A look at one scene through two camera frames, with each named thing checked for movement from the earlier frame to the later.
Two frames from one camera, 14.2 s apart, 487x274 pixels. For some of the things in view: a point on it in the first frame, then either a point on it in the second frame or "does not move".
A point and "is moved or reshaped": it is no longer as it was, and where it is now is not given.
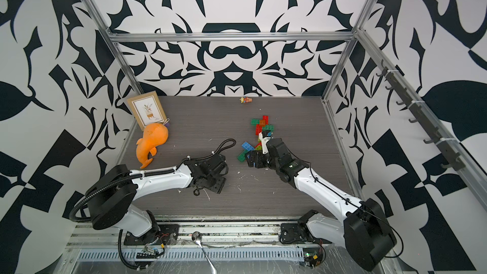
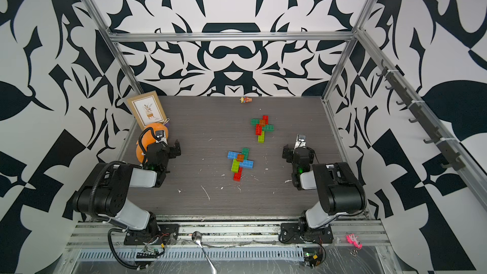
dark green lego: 242,155 is moved or reshaped
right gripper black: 257,162 -> 286,151
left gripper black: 220,184 -> 177,150
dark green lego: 271,127 does not move
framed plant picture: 147,109 does not move
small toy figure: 245,99 does not move
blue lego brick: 247,146 -> 233,155
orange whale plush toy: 154,135 does not move
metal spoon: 197,236 does not move
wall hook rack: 455,160 does not move
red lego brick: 259,129 does not move
